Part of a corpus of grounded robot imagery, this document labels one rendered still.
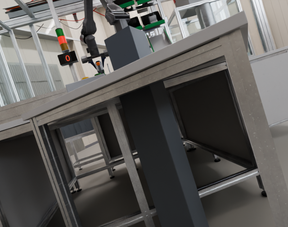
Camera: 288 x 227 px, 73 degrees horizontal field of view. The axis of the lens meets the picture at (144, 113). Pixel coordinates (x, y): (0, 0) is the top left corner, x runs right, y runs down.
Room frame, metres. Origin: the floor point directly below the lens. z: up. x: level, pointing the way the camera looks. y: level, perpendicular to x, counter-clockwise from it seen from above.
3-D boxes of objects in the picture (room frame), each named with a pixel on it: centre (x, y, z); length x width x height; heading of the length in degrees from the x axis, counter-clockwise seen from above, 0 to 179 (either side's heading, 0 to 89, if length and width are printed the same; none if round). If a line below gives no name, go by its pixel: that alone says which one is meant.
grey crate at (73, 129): (3.26, 1.03, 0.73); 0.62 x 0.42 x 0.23; 96
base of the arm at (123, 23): (0.90, -0.03, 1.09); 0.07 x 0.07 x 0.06; 60
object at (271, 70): (2.24, -1.02, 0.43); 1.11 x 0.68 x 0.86; 96
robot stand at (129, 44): (0.90, -0.02, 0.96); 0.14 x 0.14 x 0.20; 60
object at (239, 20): (0.94, -0.05, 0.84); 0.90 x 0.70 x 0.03; 60
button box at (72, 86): (1.07, 0.24, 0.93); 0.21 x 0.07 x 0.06; 96
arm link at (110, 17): (0.90, -0.02, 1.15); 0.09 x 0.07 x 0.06; 123
